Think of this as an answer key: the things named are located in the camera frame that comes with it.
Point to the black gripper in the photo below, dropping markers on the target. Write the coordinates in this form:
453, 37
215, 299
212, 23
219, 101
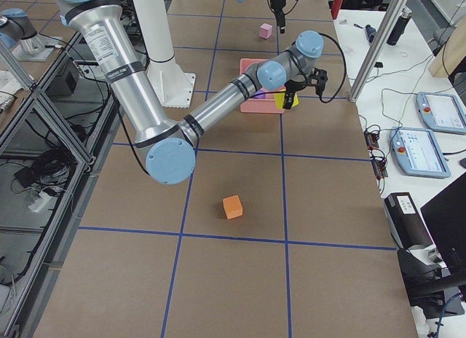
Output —
279, 4
292, 87

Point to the yellow foam block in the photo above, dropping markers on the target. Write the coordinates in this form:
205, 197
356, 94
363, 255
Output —
278, 98

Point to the light pink foam block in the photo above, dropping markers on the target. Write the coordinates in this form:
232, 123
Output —
265, 31

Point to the purple foam block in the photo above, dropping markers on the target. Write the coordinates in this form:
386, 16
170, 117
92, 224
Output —
259, 95

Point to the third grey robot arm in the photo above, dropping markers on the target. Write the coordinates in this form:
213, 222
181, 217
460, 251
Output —
16, 28

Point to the pink plastic bin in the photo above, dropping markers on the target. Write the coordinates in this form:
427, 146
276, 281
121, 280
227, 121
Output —
258, 106

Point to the red cylinder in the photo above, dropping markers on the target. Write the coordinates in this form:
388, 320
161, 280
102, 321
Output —
335, 7

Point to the black water bottle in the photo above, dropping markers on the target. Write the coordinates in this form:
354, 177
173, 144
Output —
400, 26

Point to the orange foam block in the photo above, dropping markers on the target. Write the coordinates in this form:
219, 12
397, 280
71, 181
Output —
232, 207

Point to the near teach pendant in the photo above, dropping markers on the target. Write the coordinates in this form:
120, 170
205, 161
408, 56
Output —
417, 152

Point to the teach pendant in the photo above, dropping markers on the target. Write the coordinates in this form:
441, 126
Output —
417, 152
441, 112

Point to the far teach pendant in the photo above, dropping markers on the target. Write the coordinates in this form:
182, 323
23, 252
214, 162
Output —
441, 112

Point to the black box with label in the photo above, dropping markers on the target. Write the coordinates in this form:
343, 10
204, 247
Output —
406, 224

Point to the black monitor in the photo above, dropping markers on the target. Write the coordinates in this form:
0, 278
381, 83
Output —
444, 216

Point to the white power adapter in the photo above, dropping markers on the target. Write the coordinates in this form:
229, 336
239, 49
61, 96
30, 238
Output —
39, 202

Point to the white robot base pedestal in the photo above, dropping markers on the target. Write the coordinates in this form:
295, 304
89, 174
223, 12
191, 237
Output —
173, 87

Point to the aluminium frame post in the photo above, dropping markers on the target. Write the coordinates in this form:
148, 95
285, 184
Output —
385, 28

